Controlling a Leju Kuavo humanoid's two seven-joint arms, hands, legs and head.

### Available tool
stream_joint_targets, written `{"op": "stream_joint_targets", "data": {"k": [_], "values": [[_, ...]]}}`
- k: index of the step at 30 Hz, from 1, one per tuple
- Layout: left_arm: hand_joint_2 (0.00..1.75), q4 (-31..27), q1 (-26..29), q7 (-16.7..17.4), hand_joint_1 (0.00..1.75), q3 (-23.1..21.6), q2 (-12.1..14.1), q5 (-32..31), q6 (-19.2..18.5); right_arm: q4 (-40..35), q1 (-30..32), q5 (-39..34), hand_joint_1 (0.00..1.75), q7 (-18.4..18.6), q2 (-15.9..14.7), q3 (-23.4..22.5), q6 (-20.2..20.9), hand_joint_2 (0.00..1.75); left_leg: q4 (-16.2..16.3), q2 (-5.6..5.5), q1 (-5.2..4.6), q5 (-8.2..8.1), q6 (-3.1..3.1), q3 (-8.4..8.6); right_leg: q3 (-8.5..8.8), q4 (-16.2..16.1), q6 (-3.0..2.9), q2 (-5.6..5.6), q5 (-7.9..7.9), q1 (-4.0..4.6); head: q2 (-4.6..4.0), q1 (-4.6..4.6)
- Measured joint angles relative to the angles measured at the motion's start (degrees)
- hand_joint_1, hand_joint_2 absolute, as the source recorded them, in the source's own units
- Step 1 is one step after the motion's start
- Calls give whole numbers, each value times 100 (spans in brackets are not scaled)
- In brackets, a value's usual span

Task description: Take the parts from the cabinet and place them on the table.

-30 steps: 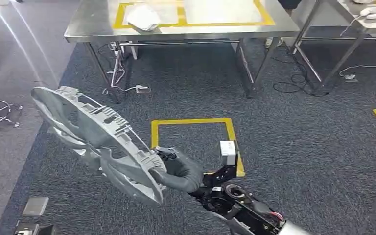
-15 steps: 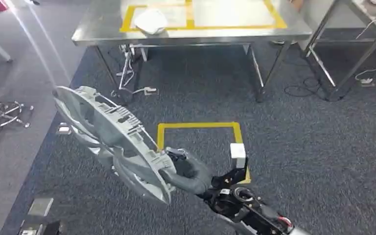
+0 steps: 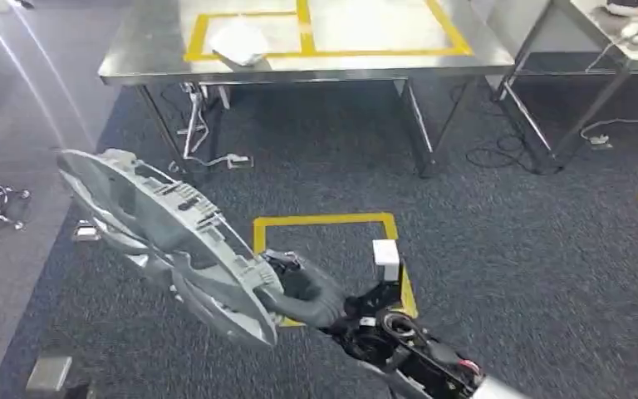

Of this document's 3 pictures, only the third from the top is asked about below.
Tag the steel side table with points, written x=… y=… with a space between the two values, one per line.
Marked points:
x=599 y=38

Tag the silver floor hatch plate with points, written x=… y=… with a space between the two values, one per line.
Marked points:
x=49 y=374

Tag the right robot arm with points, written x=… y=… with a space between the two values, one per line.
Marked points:
x=418 y=358

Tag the yellow tape table marking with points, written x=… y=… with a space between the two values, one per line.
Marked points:
x=307 y=33

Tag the yellow floor tape square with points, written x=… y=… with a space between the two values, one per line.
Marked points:
x=324 y=219

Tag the steel work table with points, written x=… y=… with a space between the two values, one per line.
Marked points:
x=484 y=55

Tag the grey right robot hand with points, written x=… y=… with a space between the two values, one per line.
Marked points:
x=313 y=300

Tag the white and black device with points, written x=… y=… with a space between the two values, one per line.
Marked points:
x=627 y=6

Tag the silver plastic wheel hubcap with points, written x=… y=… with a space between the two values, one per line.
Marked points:
x=159 y=220

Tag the white folded cloth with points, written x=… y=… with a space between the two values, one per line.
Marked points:
x=239 y=41

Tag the small silver floor box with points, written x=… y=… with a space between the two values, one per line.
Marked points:
x=86 y=231

